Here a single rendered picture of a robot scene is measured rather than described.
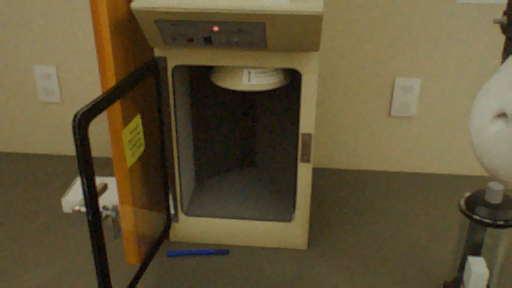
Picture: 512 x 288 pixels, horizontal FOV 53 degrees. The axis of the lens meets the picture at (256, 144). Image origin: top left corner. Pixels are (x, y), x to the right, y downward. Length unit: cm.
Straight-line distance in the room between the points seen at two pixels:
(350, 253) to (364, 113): 47
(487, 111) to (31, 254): 105
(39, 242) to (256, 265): 51
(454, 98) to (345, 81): 31
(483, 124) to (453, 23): 103
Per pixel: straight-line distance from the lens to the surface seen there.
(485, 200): 102
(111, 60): 98
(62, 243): 130
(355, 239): 126
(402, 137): 156
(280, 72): 107
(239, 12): 87
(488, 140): 46
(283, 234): 119
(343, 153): 157
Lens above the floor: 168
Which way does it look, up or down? 26 degrees down
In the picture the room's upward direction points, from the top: straight up
